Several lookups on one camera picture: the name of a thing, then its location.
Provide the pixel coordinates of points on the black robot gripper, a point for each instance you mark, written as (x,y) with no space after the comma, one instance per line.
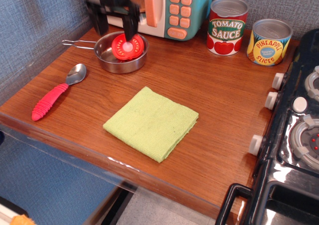
(98,9)

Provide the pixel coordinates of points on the red handled metal spoon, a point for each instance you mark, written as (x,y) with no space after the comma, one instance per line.
(75,75)

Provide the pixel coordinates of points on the black toy stove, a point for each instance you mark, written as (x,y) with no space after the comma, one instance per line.
(285,188)

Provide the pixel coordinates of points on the orange plush object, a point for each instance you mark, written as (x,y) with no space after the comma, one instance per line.
(21,220)

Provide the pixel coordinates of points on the red toy tomato half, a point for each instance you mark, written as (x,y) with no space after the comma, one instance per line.
(127,50)

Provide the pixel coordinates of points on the green folded cloth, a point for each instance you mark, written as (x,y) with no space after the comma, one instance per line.
(151,124)

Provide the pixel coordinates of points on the tomato sauce can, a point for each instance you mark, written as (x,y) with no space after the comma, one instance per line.
(226,26)

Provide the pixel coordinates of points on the pineapple slices can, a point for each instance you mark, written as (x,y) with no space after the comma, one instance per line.
(269,41)

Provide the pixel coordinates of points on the small steel pot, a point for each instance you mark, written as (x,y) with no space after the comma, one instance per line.
(103,51)

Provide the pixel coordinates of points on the toy microwave teal and pink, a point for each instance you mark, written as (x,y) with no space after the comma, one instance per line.
(173,19)

